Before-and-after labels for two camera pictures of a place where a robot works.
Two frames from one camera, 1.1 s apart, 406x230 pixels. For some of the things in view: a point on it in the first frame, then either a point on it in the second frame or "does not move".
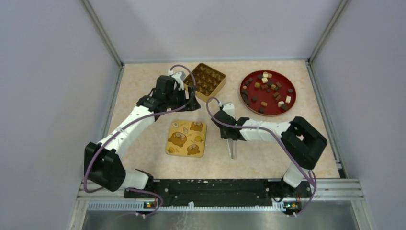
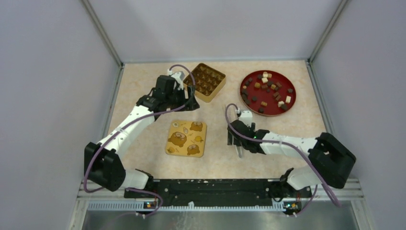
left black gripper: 181,91 does not move
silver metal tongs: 231,143 to 239,150
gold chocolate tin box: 209,81 does not move
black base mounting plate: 204,192 does not move
